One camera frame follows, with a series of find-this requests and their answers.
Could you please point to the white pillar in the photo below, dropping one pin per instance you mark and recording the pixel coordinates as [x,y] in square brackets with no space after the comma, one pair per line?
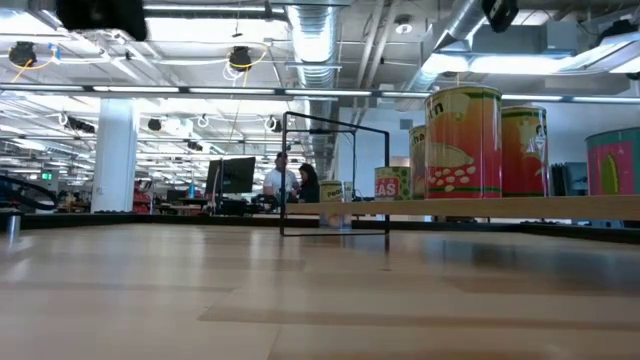
[115,160]

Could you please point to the pink and teal can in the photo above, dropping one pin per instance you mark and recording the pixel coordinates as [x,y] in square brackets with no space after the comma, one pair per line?
[615,165]

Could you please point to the green peas can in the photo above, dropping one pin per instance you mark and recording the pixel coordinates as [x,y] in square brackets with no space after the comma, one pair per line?
[392,185]

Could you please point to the yellow-label peaches can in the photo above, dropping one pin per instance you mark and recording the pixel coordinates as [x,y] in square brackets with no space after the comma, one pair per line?
[331,191]

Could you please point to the person standing at desk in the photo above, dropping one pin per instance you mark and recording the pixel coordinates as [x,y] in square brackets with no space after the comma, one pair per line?
[310,185]

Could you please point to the wooden shelf board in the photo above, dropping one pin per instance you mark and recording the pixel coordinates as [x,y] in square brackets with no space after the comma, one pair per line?
[500,207]

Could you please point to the short metal post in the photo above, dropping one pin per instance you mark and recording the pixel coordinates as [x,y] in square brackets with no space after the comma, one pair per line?
[13,224]

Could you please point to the large corn can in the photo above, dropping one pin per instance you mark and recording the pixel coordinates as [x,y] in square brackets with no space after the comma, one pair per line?
[462,145]

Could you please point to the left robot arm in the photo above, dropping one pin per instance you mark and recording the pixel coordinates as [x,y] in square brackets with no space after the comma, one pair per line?
[100,17]

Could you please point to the blue bottle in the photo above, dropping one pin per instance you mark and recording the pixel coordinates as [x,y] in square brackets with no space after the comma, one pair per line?
[191,191]

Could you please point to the ceiling light rail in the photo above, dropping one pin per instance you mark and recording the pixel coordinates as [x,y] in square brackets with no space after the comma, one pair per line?
[225,91]

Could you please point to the corn can with cob print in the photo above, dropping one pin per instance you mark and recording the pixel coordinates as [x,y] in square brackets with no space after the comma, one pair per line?
[525,150]

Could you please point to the black computer monitor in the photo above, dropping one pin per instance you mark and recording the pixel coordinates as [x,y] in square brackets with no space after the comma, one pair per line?
[235,175]

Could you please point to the black metal shelf frame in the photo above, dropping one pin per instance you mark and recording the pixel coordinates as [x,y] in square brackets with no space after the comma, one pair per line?
[283,170]

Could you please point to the grey equipment box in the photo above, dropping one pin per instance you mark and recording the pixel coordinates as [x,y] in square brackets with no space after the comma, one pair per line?
[570,179]

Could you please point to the silver ribbed ventilation duct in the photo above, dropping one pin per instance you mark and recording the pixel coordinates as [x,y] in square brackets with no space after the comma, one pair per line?
[315,60]

